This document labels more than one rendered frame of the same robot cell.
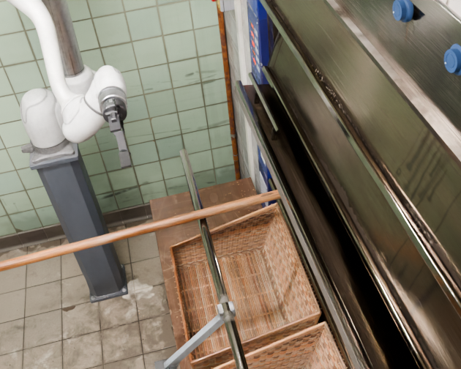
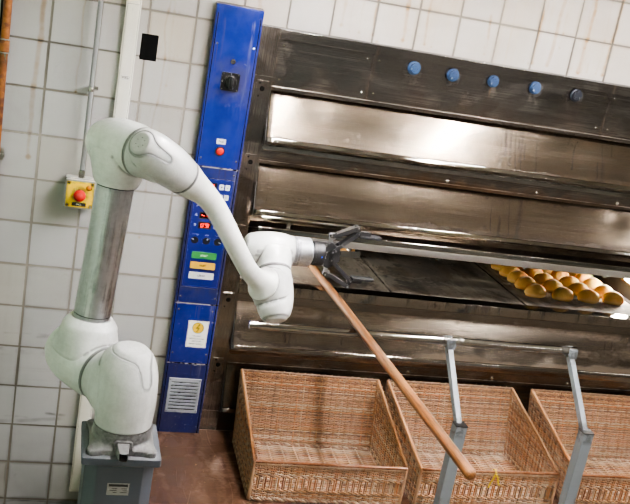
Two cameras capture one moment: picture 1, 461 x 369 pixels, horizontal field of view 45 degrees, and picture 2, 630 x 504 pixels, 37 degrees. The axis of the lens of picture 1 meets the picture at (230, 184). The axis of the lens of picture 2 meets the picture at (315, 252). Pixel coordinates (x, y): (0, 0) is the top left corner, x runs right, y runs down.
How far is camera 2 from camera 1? 3.59 m
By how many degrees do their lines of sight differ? 85
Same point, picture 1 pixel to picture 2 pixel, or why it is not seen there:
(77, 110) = (287, 276)
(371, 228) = (464, 223)
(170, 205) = not seen: hidden behind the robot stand
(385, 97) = (468, 135)
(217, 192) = not seen: hidden behind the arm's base
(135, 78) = not seen: outside the picture
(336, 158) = (407, 211)
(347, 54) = (420, 131)
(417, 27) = (498, 87)
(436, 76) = (515, 103)
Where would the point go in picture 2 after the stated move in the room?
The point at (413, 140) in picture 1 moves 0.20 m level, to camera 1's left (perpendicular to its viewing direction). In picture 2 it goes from (499, 142) to (515, 152)
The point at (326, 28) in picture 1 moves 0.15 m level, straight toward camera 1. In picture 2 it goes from (386, 126) to (427, 134)
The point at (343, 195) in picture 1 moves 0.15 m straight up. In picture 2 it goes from (428, 226) to (437, 187)
